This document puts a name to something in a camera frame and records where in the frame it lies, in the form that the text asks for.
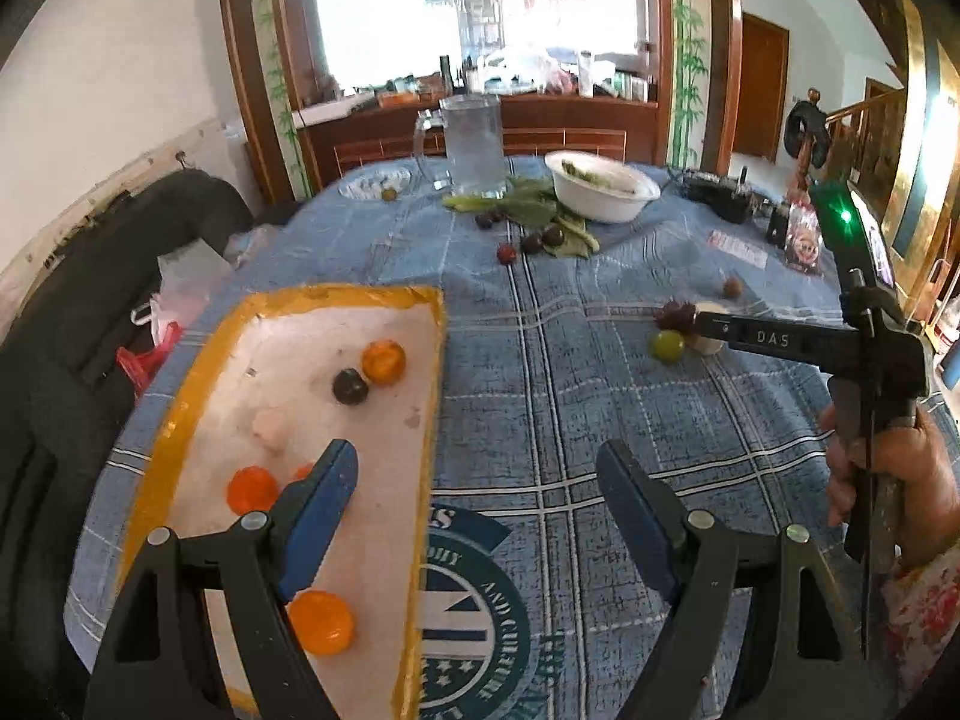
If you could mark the yellow-rimmed white foam tray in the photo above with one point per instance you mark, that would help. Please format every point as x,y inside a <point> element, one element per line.
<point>300,360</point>

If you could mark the white sugarcane chunk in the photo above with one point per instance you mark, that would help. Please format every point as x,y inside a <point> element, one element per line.
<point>706,347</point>

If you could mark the clear glass pitcher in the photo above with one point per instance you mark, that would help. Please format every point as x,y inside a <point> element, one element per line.
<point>472,150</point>

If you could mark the white bottle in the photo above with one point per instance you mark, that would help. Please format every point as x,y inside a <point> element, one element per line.
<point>585,73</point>

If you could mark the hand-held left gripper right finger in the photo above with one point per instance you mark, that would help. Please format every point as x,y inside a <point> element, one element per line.
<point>637,517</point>

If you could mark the white bowl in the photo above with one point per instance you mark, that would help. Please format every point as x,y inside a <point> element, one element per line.
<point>607,199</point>

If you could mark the red plastic bag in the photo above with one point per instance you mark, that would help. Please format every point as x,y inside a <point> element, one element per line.
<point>146,360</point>

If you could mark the dark purple grape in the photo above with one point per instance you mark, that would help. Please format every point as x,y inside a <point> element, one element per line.
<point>532,243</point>
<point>555,235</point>

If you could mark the clear glass plate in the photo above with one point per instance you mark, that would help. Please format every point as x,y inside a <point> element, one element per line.
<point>367,184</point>

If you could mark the white paper card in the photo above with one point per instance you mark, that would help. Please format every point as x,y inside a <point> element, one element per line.
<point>739,249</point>

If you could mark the green vegetables in bowl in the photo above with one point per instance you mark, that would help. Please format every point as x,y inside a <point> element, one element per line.
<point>585,172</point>

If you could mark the green grape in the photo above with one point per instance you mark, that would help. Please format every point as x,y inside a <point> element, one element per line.
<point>667,346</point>

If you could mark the pale peach fruit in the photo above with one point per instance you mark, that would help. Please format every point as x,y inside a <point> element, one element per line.
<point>268,427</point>

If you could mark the medium orange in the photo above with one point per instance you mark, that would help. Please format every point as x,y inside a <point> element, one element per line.
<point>253,489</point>

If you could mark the brown wooden door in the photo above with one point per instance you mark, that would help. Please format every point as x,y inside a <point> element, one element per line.
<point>761,90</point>

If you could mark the leafy green vegetables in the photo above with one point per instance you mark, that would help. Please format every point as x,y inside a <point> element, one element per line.
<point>536,210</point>

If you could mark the person's right forearm floral sleeve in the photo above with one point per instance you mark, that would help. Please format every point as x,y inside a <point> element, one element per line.
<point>926,615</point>

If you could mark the wooden stair railing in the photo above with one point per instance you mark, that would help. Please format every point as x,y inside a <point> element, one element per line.
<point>870,135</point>

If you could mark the dark red plum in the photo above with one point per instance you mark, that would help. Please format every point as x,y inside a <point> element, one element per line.
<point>677,313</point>

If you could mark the black charger block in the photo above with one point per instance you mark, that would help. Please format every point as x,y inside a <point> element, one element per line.
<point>776,223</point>

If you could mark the brown round fruit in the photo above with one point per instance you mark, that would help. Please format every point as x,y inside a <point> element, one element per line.
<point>733,287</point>

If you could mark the dark purple plum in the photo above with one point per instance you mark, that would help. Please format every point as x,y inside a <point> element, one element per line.
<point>350,387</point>

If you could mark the black jacket on post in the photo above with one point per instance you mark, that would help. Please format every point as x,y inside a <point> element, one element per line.
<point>806,127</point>

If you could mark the small orange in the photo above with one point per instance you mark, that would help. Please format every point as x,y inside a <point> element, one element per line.
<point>384,360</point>

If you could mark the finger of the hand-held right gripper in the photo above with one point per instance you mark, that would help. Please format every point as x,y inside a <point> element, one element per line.
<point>772,339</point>

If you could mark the small red fruit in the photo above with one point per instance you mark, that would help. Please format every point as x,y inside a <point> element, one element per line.
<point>508,253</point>

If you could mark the blue plaid tablecloth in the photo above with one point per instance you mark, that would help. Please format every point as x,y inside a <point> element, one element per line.
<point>562,390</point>

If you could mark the white plastic bag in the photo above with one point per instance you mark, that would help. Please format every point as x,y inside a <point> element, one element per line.
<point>184,274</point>

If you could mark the wooden counter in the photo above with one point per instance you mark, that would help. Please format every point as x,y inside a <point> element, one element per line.
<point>570,124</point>

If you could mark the clear snack packet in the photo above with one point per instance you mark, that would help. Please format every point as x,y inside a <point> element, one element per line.
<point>805,240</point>

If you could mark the black electronic device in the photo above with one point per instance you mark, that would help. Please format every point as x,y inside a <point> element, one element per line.
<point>716,193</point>

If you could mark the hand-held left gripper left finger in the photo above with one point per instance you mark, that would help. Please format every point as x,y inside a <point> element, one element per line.
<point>322,517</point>

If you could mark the black leather chair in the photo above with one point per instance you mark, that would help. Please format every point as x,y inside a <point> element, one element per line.
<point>75,315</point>

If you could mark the person's right hand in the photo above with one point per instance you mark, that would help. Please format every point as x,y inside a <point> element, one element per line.
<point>926,480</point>

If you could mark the large orange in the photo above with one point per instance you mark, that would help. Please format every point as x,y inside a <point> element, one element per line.
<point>321,621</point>

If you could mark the plastic bag on counter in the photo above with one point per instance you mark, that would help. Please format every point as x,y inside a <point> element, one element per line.
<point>525,69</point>

